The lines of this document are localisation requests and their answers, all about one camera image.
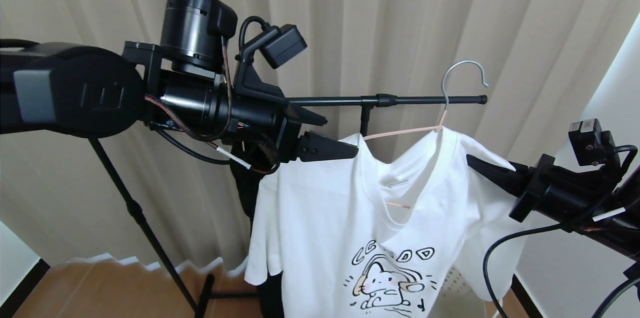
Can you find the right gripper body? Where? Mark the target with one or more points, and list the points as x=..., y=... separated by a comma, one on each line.
x=555, y=193

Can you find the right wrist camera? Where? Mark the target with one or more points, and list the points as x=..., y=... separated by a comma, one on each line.
x=590, y=141

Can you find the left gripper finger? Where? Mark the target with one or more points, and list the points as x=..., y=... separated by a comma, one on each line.
x=312, y=119
x=325, y=148

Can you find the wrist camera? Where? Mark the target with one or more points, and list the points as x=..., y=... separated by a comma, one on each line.
x=590, y=141
x=282, y=46

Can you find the black clothes rack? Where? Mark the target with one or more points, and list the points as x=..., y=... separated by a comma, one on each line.
x=425, y=100

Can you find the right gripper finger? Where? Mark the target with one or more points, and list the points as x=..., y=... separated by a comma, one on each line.
x=500, y=173

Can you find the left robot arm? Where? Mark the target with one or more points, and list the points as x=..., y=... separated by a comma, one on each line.
x=75, y=88

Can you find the black shorts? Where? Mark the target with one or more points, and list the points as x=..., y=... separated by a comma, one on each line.
x=245, y=188

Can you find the beige curtain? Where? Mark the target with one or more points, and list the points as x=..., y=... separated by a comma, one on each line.
x=400, y=18

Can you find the pink clothes hanger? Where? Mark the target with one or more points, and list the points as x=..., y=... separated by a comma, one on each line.
x=400, y=132

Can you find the white laundry basket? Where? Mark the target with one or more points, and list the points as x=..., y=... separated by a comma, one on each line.
x=457, y=280

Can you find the white garment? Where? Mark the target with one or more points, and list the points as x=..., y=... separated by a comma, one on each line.
x=325, y=208

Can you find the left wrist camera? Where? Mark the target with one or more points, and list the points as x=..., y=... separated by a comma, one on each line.
x=282, y=46

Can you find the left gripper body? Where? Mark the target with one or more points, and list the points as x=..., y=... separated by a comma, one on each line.
x=260, y=118

